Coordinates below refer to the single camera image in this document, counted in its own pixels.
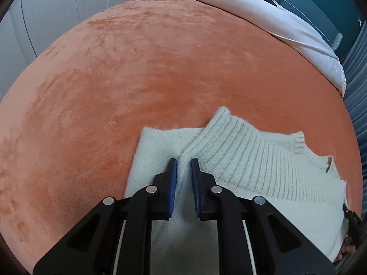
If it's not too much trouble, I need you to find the cream knit cardigan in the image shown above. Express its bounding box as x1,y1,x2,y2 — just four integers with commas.
125,107,347,274

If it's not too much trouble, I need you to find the person's right hand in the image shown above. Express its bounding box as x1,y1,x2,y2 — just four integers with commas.
334,235,356,263

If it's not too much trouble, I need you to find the orange plush blanket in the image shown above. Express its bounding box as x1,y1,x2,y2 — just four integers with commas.
1,0,362,272

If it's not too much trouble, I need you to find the pale pink duvet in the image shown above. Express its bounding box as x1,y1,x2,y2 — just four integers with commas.
196,0,347,96

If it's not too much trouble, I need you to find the teal upholstered headboard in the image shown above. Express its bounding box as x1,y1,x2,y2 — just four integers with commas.
275,0,364,58

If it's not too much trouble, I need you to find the white wardrobe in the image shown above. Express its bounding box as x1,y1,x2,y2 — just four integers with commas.
1,0,129,96

